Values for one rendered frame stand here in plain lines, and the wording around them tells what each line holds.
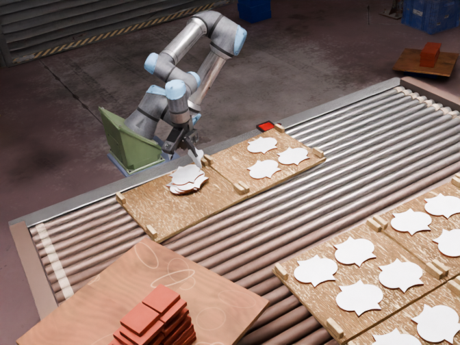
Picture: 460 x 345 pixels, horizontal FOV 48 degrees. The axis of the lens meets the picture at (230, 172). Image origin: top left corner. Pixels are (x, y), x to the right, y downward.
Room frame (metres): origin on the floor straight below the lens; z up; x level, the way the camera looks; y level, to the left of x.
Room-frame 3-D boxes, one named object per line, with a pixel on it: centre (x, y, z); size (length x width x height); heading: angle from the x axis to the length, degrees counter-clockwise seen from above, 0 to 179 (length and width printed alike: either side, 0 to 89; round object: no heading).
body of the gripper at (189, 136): (1.77, 0.16, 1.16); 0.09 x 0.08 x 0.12; 146
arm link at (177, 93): (1.77, 0.17, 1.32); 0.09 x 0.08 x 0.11; 156
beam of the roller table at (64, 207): (2.07, -0.05, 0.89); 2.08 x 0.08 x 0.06; 116
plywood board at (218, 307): (0.96, 0.28, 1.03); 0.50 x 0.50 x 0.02; 49
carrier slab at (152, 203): (1.66, 0.21, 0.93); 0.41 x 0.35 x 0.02; 122
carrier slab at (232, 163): (1.87, -0.15, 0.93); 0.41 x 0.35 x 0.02; 120
